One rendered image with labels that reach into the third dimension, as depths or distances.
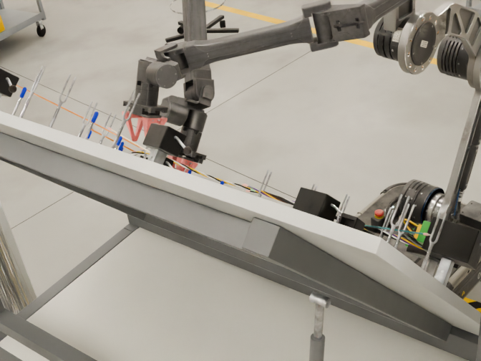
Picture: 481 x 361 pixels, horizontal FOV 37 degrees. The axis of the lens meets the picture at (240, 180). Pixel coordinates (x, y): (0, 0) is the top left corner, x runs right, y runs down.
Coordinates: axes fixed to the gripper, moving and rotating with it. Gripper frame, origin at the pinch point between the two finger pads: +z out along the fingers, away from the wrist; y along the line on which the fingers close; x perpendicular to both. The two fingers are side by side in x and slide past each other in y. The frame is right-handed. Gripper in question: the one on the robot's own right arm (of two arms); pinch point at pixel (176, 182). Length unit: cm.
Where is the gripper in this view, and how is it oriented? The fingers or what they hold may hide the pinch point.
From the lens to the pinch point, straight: 192.5
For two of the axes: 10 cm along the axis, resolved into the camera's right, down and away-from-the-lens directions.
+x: 5.9, 1.7, 7.9
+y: 7.5, 2.4, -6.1
